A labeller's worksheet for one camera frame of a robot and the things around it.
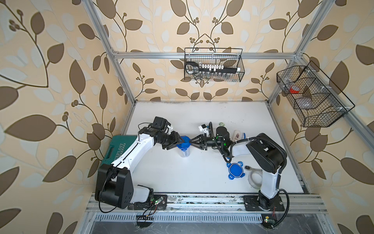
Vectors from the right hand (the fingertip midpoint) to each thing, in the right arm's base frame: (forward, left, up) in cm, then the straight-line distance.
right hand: (189, 143), depth 82 cm
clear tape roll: (-17, -36, -13) cm, 42 cm away
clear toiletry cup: (-2, +4, -9) cm, 10 cm away
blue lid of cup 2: (-12, -27, -13) cm, 32 cm away
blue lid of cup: (0, +2, +1) cm, 3 cm away
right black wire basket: (+11, -66, +21) cm, 70 cm away
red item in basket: (+21, -60, +19) cm, 67 cm away
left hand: (+1, +6, +1) cm, 6 cm away
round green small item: (+21, -23, -12) cm, 34 cm away
